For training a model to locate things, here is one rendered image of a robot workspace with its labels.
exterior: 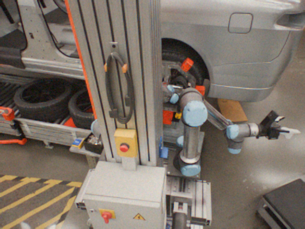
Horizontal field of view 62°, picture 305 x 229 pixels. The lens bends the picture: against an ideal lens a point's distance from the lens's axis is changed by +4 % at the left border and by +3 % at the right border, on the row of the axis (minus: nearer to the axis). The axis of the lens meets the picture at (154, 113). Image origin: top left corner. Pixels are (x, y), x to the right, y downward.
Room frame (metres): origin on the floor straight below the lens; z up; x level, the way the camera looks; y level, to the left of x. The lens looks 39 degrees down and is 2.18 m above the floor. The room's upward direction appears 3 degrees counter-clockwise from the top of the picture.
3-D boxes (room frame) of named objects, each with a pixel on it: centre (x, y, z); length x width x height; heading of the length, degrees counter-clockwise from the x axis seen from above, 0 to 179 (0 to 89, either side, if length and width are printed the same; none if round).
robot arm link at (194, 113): (0.98, -0.20, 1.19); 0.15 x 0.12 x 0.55; 4
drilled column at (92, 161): (1.67, 0.62, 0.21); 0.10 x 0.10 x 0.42; 72
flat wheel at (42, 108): (2.59, 1.34, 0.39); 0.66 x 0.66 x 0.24
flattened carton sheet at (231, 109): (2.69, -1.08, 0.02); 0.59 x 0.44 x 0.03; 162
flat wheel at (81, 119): (2.37, 0.66, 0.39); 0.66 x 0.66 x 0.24
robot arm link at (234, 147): (1.01, -0.46, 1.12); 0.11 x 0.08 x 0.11; 4
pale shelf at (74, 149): (1.66, 0.60, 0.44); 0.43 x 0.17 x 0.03; 72
